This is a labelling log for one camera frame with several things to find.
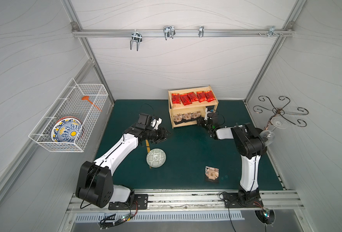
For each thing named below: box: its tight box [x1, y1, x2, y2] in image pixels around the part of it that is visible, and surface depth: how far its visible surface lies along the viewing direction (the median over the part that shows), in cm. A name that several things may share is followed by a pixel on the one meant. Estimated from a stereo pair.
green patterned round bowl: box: [145, 147, 167, 168], surface depth 89 cm
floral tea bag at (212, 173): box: [204, 166, 220, 181], surface depth 85 cm
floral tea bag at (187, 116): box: [182, 112, 192, 120], surface depth 110 cm
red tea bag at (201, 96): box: [196, 90, 207, 103], surface depth 94 cm
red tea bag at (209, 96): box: [204, 90, 216, 103], surface depth 95 cm
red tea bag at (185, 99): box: [179, 93, 193, 106], surface depth 93 cm
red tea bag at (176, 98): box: [171, 93, 181, 104], surface depth 92 cm
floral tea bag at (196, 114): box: [190, 111, 202, 119], surface depth 109 cm
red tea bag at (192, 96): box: [186, 91, 199, 104], surface depth 94 cm
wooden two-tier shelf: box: [168, 85, 219, 129], surface depth 95 cm
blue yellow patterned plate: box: [51, 116, 85, 143], surface depth 62 cm
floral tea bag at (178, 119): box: [172, 113, 185, 125], surface depth 109 cm
